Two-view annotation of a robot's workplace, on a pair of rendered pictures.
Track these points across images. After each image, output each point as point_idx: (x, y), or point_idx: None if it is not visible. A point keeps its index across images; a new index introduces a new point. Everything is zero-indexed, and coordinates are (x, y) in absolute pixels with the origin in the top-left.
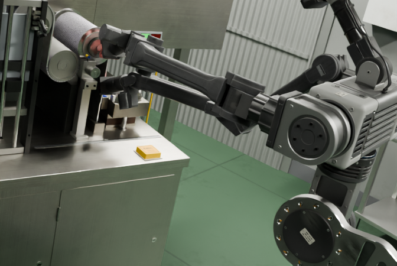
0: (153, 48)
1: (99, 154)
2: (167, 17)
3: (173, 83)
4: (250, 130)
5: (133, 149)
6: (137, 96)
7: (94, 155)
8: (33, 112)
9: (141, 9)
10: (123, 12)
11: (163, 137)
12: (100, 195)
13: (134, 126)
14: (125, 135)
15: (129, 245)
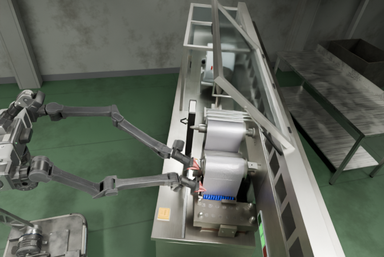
0: (106, 109)
1: (172, 191)
2: (273, 253)
3: (148, 179)
4: (92, 196)
5: (172, 210)
6: (172, 187)
7: None
8: (184, 152)
9: (269, 220)
10: (265, 206)
11: (180, 239)
12: None
13: (199, 230)
14: (189, 216)
15: None
